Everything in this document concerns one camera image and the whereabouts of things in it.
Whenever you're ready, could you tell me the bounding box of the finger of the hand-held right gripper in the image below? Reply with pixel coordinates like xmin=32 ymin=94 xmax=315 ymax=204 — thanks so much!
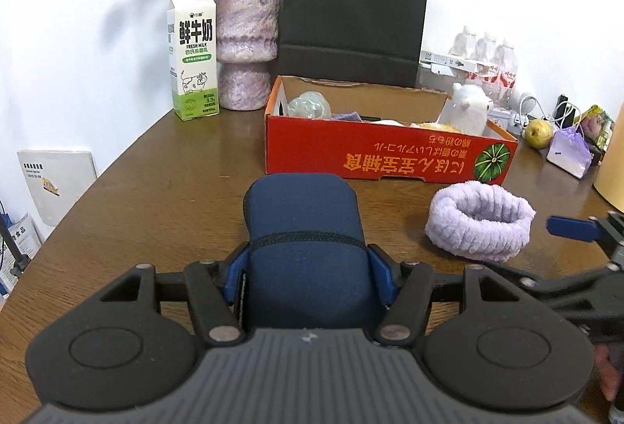
xmin=482 ymin=261 xmax=624 ymax=323
xmin=546 ymin=212 xmax=624 ymax=260

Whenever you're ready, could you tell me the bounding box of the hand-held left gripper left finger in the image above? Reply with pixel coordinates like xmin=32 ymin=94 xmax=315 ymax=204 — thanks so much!
xmin=90 ymin=243 xmax=250 ymax=348

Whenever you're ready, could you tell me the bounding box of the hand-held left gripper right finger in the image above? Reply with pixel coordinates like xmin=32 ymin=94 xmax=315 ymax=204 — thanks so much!
xmin=367 ymin=243 xmax=526 ymax=349

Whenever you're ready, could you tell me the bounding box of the navy blue zip pouch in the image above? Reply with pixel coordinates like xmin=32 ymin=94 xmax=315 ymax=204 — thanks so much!
xmin=243 ymin=174 xmax=365 ymax=330

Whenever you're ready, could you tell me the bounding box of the fluffy purple headband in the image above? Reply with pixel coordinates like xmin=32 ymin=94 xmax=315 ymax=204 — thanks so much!
xmin=425 ymin=180 xmax=537 ymax=265

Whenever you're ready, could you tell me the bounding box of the red cardboard box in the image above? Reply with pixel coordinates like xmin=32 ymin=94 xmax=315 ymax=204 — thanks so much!
xmin=264 ymin=74 xmax=519 ymax=185

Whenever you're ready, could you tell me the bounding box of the white and yellow plush alpaca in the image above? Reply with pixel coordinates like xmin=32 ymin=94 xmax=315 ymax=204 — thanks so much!
xmin=412 ymin=83 xmax=495 ymax=135

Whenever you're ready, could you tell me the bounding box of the person's right hand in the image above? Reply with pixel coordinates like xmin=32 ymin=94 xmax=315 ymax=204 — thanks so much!
xmin=595 ymin=342 xmax=619 ymax=402

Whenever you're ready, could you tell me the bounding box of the beige container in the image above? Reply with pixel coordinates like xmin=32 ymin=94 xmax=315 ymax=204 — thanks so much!
xmin=592 ymin=126 xmax=624 ymax=211

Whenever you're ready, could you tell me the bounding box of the small purple packet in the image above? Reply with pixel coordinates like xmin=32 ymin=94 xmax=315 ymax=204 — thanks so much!
xmin=546 ymin=126 xmax=594 ymax=180

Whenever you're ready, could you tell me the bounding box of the green apple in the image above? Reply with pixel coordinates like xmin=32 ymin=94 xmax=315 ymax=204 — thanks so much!
xmin=523 ymin=119 xmax=555 ymax=148

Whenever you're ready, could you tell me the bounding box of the colourful snack packet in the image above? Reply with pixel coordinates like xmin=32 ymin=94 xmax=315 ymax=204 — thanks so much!
xmin=579 ymin=105 xmax=616 ymax=153

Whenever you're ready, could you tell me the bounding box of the black charger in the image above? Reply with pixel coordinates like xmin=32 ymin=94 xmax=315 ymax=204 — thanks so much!
xmin=555 ymin=94 xmax=579 ymax=128

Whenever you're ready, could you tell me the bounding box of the crumpled clear plastic wrap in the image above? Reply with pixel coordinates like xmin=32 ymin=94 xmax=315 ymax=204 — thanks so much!
xmin=287 ymin=91 xmax=331 ymax=119

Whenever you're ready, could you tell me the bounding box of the wrapped water bottle pack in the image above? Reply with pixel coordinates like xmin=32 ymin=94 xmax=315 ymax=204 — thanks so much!
xmin=448 ymin=26 xmax=519 ymax=106

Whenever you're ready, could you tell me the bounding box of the white board with sticker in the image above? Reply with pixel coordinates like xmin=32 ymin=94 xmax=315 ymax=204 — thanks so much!
xmin=17 ymin=150 xmax=98 ymax=228

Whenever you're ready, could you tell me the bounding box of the flat white box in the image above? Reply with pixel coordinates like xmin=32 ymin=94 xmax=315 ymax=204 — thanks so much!
xmin=420 ymin=50 xmax=479 ymax=75

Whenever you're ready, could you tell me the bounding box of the blue paper bag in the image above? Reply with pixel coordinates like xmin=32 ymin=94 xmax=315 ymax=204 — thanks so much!
xmin=0 ymin=211 xmax=44 ymax=299

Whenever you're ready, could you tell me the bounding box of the white and green milk carton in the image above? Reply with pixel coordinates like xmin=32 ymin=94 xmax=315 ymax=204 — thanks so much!
xmin=167 ymin=0 xmax=220 ymax=122

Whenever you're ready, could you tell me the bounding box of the black light stand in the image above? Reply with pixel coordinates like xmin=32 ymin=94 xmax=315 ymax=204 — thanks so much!
xmin=0 ymin=209 xmax=30 ymax=279

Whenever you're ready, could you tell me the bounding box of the purple marbled vase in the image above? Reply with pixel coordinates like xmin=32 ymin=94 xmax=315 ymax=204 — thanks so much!
xmin=213 ymin=0 xmax=282 ymax=112

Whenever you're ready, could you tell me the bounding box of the black paper bag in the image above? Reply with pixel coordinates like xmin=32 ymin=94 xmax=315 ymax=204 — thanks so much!
xmin=277 ymin=0 xmax=431 ymax=90

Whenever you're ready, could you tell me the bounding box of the white charger with cable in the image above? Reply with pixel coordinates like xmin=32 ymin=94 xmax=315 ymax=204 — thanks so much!
xmin=504 ymin=94 xmax=543 ymax=135

